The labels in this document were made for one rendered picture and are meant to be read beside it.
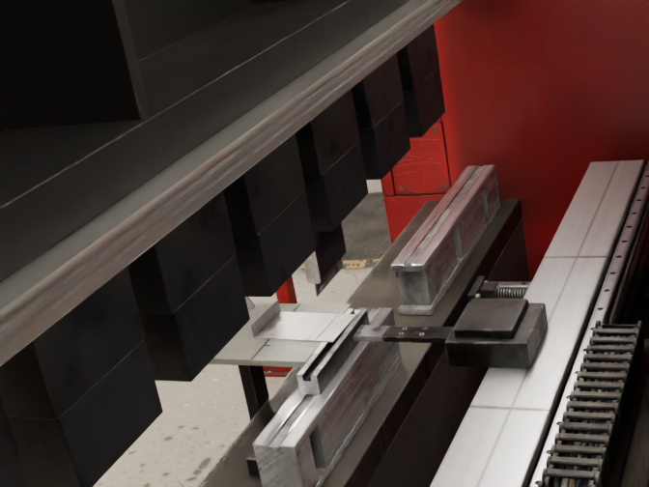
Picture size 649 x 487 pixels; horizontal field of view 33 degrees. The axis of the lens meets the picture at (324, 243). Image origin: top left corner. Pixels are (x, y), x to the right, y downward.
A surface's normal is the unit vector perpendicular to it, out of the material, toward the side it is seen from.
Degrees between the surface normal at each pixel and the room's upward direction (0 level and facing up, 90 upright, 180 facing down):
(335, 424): 90
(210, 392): 0
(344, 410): 90
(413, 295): 90
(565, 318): 0
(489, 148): 90
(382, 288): 0
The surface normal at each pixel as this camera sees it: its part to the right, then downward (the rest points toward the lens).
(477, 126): -0.37, 0.39
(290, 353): -0.18, -0.92
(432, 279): 0.91, -0.01
